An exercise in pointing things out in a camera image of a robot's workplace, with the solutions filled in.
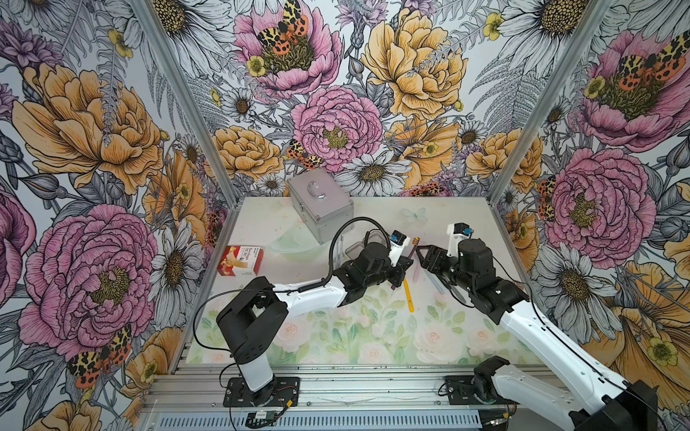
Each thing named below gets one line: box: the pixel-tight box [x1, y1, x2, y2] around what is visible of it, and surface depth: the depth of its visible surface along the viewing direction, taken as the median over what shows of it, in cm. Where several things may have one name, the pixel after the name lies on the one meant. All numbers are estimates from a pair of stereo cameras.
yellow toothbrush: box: [403, 277, 415, 313], surface depth 93 cm
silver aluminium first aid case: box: [287, 167, 354, 245], surface depth 104 cm
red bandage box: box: [217, 245, 265, 277], surface depth 99 cm
